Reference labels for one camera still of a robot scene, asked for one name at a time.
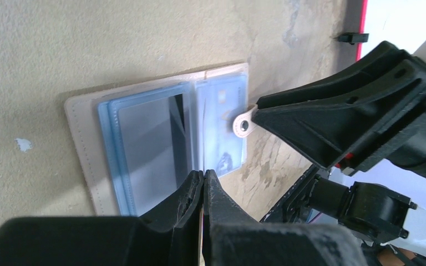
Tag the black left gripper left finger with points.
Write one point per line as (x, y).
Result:
(168, 234)

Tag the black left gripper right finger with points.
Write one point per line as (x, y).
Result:
(232, 237)

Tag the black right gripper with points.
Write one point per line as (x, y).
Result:
(373, 110)

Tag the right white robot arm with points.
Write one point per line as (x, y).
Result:
(373, 212)

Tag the black whiteboard clip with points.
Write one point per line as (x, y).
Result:
(353, 38)

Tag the pink framed whiteboard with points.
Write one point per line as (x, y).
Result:
(402, 23)

